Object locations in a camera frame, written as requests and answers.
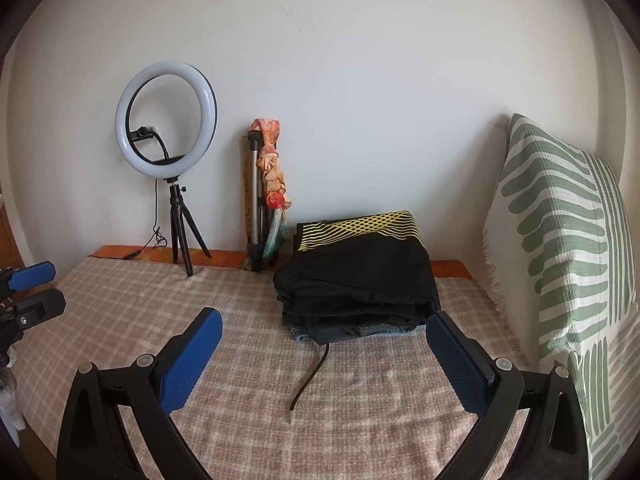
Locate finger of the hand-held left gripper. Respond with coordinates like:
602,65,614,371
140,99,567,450
0,288,67,331
0,261,57,293

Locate black gooseneck phone holder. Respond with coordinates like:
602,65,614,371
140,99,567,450
129,124,173,163

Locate green white patterned pillow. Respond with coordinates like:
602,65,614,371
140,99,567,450
482,112,640,480

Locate black drawstring cord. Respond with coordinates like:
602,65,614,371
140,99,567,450
289,342,331,411

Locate black ring light cable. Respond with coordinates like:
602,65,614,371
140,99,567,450
120,180,168,261

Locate folded tripod with orange cloth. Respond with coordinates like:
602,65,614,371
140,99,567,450
251,119,293,263

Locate blue jeans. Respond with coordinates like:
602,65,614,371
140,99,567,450
286,324,321,344

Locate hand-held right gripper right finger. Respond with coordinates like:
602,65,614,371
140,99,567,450
425,310,588,480

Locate white ring light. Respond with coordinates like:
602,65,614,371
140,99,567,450
115,60,219,181

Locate pink plaid blanket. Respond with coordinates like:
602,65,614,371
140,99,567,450
10,255,596,480

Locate folded silver tripod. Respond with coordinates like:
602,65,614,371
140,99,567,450
245,130,276,273

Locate wooden door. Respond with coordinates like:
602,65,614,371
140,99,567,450
0,205,26,271

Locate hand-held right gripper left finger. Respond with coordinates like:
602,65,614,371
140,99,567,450
56,306,224,480

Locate dark folded pants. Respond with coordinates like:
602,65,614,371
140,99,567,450
282,310,353,347

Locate black pants with yellow print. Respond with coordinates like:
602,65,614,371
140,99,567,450
273,209,442,333

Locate small black tripod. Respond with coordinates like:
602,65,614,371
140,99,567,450
167,177,212,277

